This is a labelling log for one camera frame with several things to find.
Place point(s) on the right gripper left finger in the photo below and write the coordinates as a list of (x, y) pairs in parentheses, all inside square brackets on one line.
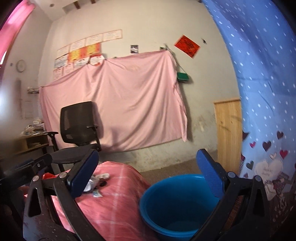
[(80, 174)]

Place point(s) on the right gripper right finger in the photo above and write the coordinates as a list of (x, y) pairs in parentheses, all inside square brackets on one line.
[(213, 172)]

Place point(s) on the black binder clip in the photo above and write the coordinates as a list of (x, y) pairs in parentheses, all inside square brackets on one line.
[(103, 183)]

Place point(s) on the blue white sachet wrapper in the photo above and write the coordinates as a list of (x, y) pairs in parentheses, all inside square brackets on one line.
[(96, 193)]

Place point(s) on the white plastic case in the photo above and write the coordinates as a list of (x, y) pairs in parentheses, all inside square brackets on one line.
[(102, 177)]

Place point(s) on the red plastic lid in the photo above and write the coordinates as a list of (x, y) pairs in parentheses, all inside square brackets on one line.
[(47, 176)]

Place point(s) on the wooden shelf desk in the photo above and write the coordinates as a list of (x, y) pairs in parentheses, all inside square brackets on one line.
[(23, 145)]

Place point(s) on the wooden board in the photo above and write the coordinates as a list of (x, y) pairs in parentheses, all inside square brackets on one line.
[(229, 133)]

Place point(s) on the blue plastic basin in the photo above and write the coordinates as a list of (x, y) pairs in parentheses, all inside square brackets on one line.
[(176, 208)]

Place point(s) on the black office chair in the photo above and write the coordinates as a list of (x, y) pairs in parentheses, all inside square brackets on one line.
[(77, 126)]

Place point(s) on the pink checked table cloth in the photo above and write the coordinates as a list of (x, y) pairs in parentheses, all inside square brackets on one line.
[(52, 214)]

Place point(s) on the stack of papers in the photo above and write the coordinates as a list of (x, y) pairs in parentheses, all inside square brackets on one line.
[(36, 128)]

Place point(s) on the pink hanging sheet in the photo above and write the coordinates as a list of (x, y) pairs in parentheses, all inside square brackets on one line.
[(137, 100)]

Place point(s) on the green hanging pouch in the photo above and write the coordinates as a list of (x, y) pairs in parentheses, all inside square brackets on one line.
[(182, 77)]

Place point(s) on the small black white photo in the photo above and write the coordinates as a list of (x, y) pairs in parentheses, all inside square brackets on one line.
[(134, 49)]

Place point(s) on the round wall clock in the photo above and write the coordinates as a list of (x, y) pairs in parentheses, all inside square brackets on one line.
[(21, 66)]

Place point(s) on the wall certificates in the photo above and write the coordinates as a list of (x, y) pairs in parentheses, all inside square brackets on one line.
[(82, 52)]

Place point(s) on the red paper wall sign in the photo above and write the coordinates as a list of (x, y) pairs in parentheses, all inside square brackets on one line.
[(187, 46)]

